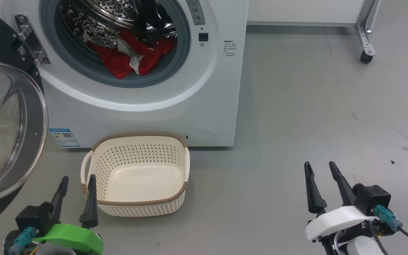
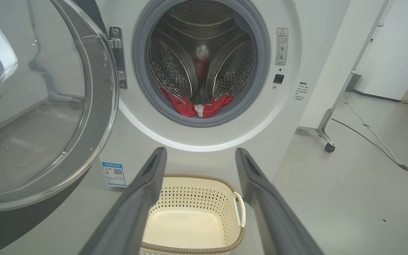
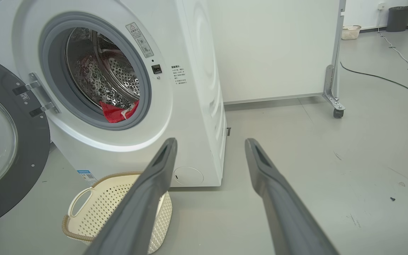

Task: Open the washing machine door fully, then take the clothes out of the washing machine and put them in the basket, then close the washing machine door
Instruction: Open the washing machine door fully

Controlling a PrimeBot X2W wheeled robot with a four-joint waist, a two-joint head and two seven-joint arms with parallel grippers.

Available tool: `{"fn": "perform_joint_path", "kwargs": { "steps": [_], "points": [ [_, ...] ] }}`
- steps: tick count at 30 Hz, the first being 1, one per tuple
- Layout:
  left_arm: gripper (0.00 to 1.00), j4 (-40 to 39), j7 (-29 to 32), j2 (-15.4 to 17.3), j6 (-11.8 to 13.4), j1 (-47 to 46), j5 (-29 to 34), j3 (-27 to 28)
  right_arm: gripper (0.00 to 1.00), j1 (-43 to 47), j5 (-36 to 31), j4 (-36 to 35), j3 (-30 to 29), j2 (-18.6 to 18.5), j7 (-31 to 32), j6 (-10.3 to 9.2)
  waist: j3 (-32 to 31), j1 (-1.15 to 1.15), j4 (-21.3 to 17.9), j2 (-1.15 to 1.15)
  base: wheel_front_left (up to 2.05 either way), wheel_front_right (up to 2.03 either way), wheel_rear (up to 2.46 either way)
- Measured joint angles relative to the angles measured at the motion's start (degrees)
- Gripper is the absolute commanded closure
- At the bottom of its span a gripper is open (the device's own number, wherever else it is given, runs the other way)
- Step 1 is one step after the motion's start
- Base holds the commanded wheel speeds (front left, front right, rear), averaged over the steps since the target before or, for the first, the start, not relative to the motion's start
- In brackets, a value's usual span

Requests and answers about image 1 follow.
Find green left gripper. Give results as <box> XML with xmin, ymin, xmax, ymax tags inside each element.
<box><xmin>4</xmin><ymin>174</ymin><xmax>104</xmax><ymax>255</ymax></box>

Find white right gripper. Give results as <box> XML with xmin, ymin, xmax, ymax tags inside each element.
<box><xmin>304</xmin><ymin>161</ymin><xmax>396</xmax><ymax>255</ymax></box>

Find black round glass washer door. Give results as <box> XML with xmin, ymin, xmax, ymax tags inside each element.
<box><xmin>0</xmin><ymin>3</ymin><xmax>49</xmax><ymax>233</ymax></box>

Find red shorts with white stripes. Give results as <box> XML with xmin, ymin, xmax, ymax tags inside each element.
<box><xmin>86</xmin><ymin>28</ymin><xmax>148</xmax><ymax>80</ymax></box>

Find cream perforated laundry basket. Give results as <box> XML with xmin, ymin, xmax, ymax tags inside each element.
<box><xmin>80</xmin><ymin>132</ymin><xmax>191</xmax><ymax>218</ymax></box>

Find white washing machine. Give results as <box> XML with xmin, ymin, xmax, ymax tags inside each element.
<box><xmin>0</xmin><ymin>0</ymin><xmax>250</xmax><ymax>149</ymax></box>

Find metal washer door hinge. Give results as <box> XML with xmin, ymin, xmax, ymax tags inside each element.
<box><xmin>14</xmin><ymin>14</ymin><xmax>51</xmax><ymax>66</ymax></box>

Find blue energy label sticker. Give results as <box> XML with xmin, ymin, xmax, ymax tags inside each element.
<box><xmin>48</xmin><ymin>128</ymin><xmax>81</xmax><ymax>148</ymax></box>

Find metal cart leg with caster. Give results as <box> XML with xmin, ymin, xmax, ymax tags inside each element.
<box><xmin>246</xmin><ymin>0</ymin><xmax>384</xmax><ymax>64</ymax></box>

